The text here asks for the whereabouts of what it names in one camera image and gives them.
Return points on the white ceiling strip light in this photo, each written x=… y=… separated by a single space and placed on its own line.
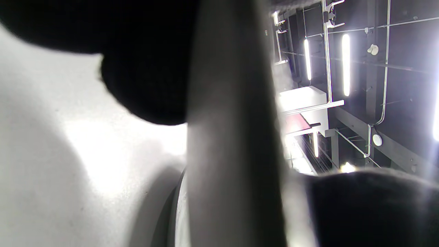
x=315 y=144
x=307 y=58
x=346 y=65

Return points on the person's left hand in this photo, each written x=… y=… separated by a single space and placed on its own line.
x=147 y=68

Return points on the grey ceiling conduit pipe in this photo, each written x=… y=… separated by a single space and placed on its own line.
x=386 y=68

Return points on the red ceiling panel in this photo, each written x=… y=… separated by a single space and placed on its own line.
x=296 y=123

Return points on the round white ceiling detector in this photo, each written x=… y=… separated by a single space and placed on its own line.
x=377 y=140
x=373 y=49

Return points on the white ceiling duct box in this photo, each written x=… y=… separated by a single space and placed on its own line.
x=303 y=97

